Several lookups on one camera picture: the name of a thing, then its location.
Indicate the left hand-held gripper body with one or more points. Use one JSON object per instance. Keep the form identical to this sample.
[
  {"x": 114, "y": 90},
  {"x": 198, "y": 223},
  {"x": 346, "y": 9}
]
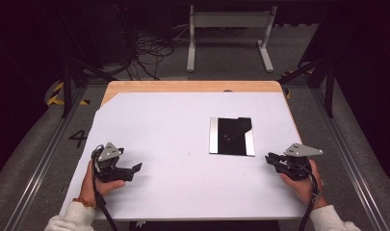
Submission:
[{"x": 107, "y": 152}]

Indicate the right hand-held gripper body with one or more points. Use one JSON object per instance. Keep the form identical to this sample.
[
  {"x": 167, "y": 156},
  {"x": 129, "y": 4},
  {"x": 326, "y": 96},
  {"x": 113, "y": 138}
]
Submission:
[{"x": 298, "y": 150}]

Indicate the silver picture frame black back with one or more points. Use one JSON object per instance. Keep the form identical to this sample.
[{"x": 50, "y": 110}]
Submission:
[{"x": 232, "y": 138}]

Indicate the person's right hand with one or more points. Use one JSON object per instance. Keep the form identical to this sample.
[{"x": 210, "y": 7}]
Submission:
[{"x": 306, "y": 189}]

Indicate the person's left hand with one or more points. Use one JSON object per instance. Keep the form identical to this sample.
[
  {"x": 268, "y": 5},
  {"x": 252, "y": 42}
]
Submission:
[{"x": 88, "y": 189}]

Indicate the white table cover board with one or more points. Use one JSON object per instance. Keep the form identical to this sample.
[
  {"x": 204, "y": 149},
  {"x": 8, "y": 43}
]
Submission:
[{"x": 170, "y": 128}]

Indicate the black metal stand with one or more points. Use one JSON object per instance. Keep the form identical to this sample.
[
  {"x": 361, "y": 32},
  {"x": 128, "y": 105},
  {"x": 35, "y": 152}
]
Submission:
[
  {"x": 66, "y": 80},
  {"x": 329, "y": 83}
]

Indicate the yellow black hazard tape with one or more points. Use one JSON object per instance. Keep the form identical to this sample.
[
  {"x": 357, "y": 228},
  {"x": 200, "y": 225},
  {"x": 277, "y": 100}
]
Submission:
[{"x": 56, "y": 94}]

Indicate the white metal stand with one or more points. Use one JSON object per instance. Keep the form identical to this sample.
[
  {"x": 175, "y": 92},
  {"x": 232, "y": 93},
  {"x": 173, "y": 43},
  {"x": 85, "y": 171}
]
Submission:
[{"x": 229, "y": 19}]

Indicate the aluminium floor rail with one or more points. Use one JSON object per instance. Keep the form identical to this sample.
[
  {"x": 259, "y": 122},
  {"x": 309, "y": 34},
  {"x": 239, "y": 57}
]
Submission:
[
  {"x": 350, "y": 160},
  {"x": 45, "y": 160}
]

